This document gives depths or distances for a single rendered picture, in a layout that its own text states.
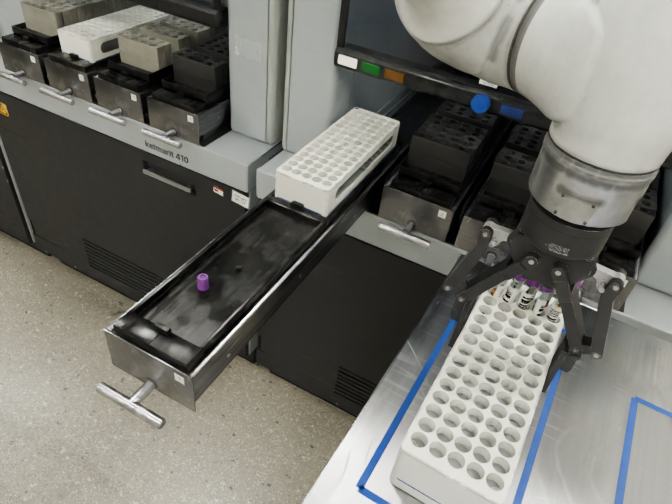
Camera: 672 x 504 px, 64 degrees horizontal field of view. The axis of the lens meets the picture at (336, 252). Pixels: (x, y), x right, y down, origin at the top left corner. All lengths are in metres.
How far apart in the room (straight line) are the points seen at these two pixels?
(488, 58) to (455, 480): 0.36
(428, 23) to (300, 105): 0.66
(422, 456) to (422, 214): 0.54
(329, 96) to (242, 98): 0.21
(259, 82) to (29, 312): 1.14
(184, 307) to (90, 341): 1.09
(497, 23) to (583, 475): 0.46
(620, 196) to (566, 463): 0.31
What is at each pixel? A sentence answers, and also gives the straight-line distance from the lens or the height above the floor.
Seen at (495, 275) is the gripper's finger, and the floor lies 0.98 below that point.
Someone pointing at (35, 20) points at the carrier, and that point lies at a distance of 1.56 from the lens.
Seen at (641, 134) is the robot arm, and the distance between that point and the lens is 0.44.
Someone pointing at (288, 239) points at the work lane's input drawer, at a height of 0.80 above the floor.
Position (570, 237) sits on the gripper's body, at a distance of 0.50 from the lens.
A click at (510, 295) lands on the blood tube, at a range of 0.69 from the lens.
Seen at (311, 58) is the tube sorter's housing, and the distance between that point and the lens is 1.06.
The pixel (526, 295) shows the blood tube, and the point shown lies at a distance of 0.68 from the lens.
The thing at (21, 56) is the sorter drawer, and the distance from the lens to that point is 1.53.
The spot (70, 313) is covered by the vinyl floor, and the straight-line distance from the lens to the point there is 1.90.
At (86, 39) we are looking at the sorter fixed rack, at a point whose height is 0.86.
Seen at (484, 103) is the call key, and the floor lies 0.98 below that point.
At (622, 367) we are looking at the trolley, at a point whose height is 0.82.
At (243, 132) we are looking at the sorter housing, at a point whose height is 0.75.
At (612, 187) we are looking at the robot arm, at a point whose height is 1.13.
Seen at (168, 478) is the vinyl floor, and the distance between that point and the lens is 1.51.
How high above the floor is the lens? 1.33
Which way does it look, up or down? 40 degrees down
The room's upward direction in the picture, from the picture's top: 8 degrees clockwise
